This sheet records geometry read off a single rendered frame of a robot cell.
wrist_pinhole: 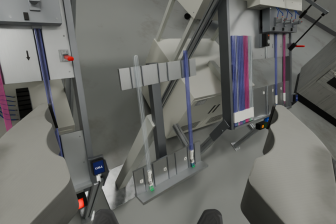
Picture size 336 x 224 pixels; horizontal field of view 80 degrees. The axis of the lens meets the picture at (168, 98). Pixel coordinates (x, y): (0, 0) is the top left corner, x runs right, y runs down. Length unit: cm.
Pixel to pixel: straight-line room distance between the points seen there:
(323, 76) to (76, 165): 318
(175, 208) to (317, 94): 265
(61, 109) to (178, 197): 107
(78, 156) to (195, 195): 117
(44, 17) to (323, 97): 344
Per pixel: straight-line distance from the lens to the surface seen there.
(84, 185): 81
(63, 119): 107
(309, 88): 354
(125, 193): 158
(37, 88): 119
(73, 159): 78
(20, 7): 67
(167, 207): 165
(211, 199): 183
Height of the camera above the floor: 151
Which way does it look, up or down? 44 degrees down
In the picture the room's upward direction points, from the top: 29 degrees clockwise
